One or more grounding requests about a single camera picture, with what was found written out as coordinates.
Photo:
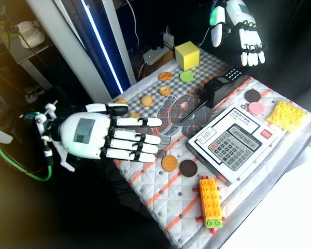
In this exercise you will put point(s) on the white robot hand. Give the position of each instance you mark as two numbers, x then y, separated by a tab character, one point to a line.
242	15
83	135

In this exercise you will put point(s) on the large black toy phone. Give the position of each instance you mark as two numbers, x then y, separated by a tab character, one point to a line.
217	90

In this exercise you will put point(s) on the white calculator box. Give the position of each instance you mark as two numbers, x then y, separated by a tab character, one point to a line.
233	145

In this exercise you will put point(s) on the small golden cookie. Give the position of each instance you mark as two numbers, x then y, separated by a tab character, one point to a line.
120	101

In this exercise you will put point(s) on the rosette swirl cookie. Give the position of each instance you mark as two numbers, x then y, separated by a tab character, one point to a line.
134	115

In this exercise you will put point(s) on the black and white sneaker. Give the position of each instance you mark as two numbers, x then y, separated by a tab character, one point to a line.
33	94

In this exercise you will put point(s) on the yellow foam cube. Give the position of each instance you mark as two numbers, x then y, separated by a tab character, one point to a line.
186	55

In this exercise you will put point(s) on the plain round biscuit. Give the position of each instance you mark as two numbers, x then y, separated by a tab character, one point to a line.
147	100

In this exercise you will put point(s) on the dark brown sandwich cookie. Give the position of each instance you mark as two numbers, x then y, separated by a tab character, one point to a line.
252	95
188	168

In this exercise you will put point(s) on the small dark brown cookie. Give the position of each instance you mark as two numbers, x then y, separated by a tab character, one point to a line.
161	154

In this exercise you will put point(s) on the green sandwich cookie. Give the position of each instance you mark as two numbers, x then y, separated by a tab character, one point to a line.
186	77

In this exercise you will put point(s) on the orange round sandwich cookie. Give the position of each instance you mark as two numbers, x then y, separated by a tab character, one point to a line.
169	163

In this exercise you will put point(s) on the pink sandwich cookie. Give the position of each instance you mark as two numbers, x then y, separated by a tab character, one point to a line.
256	108

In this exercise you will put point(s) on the white power strip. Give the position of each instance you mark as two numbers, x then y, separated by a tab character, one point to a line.
153	55

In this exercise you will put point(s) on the pretzel shaped cookie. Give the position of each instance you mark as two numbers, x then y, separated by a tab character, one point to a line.
165	76

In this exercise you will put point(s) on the grey shelf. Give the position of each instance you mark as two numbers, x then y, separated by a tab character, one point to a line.
23	55

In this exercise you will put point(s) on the bag of yellow beads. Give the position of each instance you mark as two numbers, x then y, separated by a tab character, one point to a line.
287	115

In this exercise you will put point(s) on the grey quilt with bear print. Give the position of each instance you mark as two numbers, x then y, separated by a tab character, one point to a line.
171	202

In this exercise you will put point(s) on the white shoe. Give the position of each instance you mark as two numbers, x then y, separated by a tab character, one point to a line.
31	36

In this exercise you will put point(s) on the orange toy brick stack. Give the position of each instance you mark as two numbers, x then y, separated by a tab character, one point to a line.
210	199

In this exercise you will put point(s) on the white post with blue light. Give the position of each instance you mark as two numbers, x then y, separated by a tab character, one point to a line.
67	52

